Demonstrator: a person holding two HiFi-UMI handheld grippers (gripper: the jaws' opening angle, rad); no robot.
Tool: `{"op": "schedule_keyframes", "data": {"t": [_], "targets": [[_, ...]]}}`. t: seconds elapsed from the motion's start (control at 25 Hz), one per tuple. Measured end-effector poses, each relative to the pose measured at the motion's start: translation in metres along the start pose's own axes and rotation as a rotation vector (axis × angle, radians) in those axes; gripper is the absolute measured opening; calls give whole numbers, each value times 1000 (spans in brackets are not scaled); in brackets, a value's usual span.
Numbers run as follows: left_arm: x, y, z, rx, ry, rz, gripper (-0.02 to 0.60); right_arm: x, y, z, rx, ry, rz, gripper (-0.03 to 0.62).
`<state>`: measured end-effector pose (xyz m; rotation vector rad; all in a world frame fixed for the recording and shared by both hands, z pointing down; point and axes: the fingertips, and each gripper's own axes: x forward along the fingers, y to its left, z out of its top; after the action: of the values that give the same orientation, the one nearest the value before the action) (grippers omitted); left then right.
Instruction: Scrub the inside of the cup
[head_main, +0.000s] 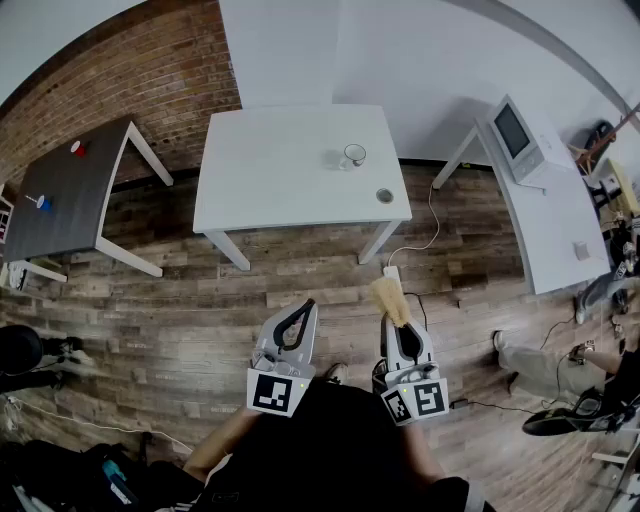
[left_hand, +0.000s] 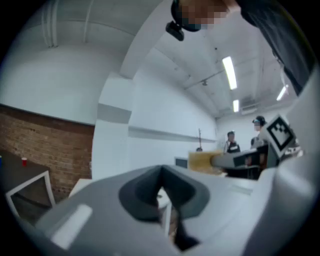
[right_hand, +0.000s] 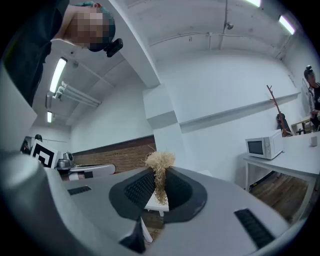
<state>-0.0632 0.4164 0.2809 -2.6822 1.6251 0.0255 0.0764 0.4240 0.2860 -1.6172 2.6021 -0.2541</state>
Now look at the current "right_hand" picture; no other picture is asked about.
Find brown wooden coat rack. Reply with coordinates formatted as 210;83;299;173
266;84;293;138

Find black head camera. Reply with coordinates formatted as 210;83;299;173
103;37;124;58

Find yellow bristle brush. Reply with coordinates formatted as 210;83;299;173
141;147;176;206

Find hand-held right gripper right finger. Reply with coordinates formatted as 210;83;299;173
147;166;292;256

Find white microwave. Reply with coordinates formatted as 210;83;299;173
244;129;285;161

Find long white table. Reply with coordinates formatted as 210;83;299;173
242;131;320;223

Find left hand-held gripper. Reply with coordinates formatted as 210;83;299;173
29;139;116;181

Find white ceiling pipes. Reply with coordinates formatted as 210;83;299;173
53;81;102;108

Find black hanging bag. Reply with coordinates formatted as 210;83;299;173
276;112;293;137

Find light wooden desk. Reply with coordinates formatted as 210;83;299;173
290;116;316;137

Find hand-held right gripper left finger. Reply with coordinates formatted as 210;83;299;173
0;149;156;256

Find person's head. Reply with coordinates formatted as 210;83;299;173
53;1;117;53

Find person's black clothing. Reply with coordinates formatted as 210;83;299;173
2;0;71;108

